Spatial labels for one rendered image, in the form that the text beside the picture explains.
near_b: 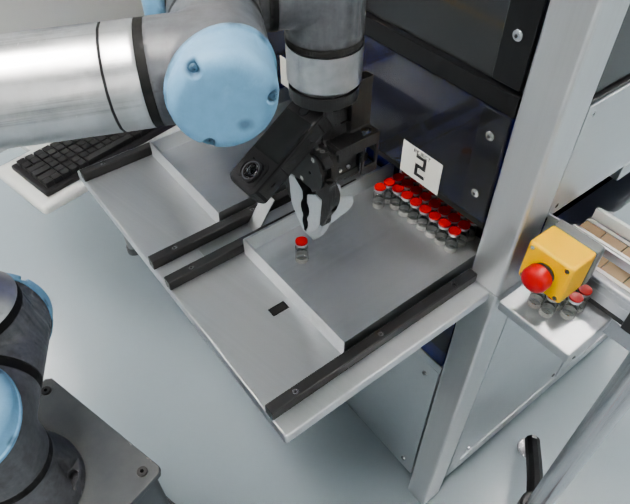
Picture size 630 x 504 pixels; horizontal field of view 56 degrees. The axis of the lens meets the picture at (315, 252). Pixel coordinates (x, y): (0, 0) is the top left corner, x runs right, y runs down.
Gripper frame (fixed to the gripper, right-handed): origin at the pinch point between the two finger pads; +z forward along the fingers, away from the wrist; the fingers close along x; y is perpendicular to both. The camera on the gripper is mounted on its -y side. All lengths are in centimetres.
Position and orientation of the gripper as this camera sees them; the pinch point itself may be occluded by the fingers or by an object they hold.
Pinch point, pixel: (308, 232)
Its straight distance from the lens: 72.4
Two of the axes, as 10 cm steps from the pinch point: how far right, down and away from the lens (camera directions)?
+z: 0.0, 6.9, 7.3
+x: -6.1, -5.8, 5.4
